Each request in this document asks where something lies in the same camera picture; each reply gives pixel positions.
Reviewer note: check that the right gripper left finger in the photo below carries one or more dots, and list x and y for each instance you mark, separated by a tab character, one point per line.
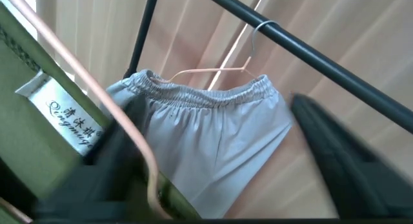
106	185

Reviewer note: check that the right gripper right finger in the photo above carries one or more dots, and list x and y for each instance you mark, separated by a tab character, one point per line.
351	172

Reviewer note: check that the green garment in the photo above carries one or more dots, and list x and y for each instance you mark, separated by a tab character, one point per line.
19	137

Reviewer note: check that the pale grey shorts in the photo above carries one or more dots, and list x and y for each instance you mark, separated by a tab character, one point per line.
209	137

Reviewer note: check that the pink clothes hanger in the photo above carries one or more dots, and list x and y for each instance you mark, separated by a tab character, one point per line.
80	70
206	70

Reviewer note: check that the black clothes rack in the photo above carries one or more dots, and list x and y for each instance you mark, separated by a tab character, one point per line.
322	61

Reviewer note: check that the beige curtain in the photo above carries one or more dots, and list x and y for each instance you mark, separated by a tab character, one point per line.
355	30

